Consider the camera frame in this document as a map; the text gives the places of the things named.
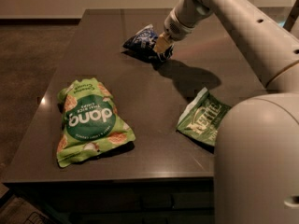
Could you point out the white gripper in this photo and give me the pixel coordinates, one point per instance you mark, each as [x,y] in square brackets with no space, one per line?
[175,27]

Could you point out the blue chip bag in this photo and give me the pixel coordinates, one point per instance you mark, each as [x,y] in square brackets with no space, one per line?
[142,46]

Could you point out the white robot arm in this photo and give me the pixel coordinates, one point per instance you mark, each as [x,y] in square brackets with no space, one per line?
[256,159]

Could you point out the green Kettle potato chip bag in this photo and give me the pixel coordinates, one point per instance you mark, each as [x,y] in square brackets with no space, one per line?
[202,117]

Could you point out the green rice chip bag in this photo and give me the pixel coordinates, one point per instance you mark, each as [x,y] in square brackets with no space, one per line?
[91,123]

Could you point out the dark cabinet drawers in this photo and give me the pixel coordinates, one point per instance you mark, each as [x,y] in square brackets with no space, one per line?
[123,202]

